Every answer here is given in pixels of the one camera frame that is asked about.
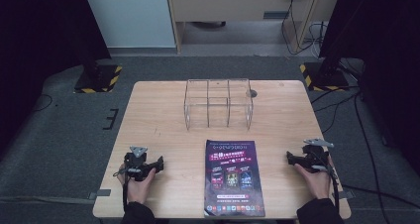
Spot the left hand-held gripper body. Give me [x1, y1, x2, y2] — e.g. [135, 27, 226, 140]
[123, 146, 157, 182]

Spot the grey tape strip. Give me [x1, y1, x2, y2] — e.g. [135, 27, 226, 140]
[339, 189, 357, 200]
[87, 188, 113, 201]

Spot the clear acrylic organizer rack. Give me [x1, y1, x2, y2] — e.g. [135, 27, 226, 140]
[182, 77, 255, 132]

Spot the white cabinet panel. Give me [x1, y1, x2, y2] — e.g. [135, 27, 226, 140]
[81, 0, 177, 50]

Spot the striped black stand base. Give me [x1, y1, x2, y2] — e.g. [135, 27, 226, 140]
[73, 63, 124, 94]
[299, 61, 351, 93]

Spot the bundle of black cables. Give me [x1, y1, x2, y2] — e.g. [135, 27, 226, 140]
[279, 0, 330, 58]

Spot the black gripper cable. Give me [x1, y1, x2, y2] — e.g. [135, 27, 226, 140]
[112, 168, 131, 213]
[325, 154, 342, 213]

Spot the person's left hand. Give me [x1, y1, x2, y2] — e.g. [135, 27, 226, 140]
[116, 164, 158, 205]

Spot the person's right hand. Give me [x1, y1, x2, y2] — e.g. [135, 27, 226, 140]
[293, 163, 333, 200]

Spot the purple magazine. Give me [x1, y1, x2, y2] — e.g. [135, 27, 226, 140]
[203, 139, 266, 219]

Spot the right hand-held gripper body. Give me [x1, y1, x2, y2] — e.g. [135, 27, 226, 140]
[300, 137, 335, 174]

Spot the black curtain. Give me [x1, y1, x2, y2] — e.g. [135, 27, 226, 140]
[318, 0, 420, 168]
[0, 0, 112, 161]

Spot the thin black floor cable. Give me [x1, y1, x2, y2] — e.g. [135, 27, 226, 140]
[32, 92, 54, 113]

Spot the light wooden desk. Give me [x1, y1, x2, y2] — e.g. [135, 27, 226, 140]
[164, 0, 343, 56]

